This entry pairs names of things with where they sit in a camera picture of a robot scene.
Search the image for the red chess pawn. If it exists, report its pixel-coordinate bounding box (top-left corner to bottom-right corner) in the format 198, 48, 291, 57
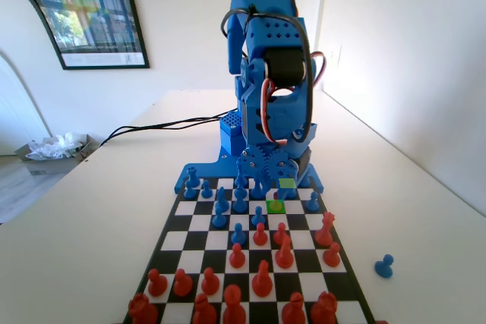
173, 269, 194, 297
252, 222, 269, 247
147, 269, 169, 297
273, 222, 289, 244
229, 243, 247, 269
200, 266, 221, 297
267, 190, 284, 214
322, 241, 342, 269

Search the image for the blue chess knight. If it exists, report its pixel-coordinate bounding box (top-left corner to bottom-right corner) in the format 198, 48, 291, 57
214, 187, 229, 214

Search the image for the red chess bishop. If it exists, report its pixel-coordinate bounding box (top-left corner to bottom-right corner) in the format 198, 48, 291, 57
281, 292, 308, 324
191, 293, 218, 324

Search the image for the black white chessboard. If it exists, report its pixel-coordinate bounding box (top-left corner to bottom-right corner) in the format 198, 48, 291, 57
120, 176, 377, 324

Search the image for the clear plastic wrap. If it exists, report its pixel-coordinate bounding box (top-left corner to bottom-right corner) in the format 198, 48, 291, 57
25, 132, 85, 161

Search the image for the cardboard box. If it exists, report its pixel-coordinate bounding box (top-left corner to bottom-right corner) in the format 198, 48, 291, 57
14, 133, 100, 177

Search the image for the black framed poster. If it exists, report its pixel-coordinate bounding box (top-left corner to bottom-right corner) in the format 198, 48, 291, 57
0, 0, 151, 71

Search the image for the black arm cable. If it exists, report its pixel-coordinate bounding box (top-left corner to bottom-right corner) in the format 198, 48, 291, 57
221, 4, 318, 139

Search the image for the blue base plate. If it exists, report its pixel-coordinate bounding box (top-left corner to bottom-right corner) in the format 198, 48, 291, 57
173, 155, 325, 195

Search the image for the red white servo wire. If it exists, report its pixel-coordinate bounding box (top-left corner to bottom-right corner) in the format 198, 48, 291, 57
260, 50, 327, 146

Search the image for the black power cable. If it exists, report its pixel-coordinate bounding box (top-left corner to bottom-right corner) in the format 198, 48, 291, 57
99, 111, 233, 146
108, 118, 223, 139

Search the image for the white wall socket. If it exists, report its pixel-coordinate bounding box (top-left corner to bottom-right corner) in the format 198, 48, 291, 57
329, 45, 342, 71

